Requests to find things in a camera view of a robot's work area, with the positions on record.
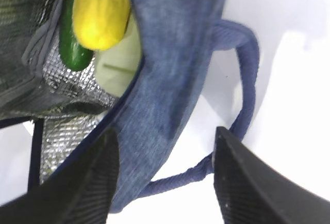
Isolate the glass container with green lid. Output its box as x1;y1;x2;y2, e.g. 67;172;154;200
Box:
94;13;142;97

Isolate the green cucumber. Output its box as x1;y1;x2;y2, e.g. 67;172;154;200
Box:
59;0;94;72

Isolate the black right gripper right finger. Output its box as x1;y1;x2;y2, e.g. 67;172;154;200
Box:
214;127;329;224

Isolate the yellow lemon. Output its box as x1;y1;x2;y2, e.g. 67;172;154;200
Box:
72;0;130;50

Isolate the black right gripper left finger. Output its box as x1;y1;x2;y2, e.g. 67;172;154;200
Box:
1;129;119;223

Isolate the dark navy insulated lunch bag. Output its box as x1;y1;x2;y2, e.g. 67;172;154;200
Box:
1;0;259;213

